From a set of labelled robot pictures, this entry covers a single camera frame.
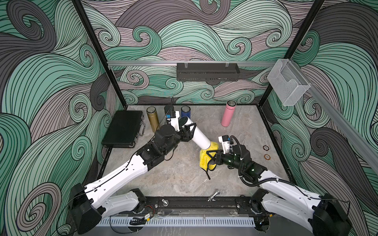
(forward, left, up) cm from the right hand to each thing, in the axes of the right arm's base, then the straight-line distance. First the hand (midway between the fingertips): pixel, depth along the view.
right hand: (205, 154), depth 76 cm
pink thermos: (+29, -18, 0) cm, 35 cm away
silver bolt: (-15, -6, -13) cm, 21 cm away
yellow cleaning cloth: (-2, 0, 0) cm, 2 cm away
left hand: (+8, +7, +17) cm, 20 cm away
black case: (+23, +52, -8) cm, 57 cm away
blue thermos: (+25, +10, +6) cm, 28 cm away
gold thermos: (+25, +31, +2) cm, 40 cm away
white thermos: (+3, +4, +11) cm, 12 cm away
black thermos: (+26, +20, +7) cm, 34 cm away
